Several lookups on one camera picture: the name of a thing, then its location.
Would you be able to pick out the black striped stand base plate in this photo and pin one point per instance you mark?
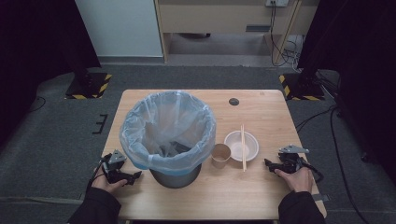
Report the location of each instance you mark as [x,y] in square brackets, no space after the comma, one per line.
[93,88]
[300,90]

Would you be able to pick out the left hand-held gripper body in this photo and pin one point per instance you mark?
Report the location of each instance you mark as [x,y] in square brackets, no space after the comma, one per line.
[115,169]

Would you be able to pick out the person's left hand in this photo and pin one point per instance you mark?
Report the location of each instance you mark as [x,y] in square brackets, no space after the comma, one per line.
[107,186]

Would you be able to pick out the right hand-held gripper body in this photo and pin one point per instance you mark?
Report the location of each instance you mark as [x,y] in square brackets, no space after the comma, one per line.
[291,163]

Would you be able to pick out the brown paper cup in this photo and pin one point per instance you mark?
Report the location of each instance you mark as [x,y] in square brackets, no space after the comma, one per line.
[221,154]

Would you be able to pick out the person's right hand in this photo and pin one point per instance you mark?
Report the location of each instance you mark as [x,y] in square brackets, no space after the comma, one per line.
[300,182]

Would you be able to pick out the white disposable bowl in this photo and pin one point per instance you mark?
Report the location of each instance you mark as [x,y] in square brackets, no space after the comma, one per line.
[250,146]

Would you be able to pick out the dark round table grommet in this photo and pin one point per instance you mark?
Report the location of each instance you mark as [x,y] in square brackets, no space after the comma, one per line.
[234,101]

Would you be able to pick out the white power strip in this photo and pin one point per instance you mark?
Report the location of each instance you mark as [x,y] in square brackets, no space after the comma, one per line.
[277,2]

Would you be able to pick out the grey metal trash bin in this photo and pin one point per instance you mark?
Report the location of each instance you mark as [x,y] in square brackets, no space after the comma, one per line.
[176,179]

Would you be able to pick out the dark curtain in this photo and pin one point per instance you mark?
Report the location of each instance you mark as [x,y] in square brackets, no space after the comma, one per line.
[364,62]
[34,46]

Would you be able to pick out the clear blue plastic bin bag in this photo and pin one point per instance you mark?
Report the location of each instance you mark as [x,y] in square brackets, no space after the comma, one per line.
[155,124]

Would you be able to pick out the grey tape piece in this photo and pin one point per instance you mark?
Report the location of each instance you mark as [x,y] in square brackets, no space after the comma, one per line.
[320,197]

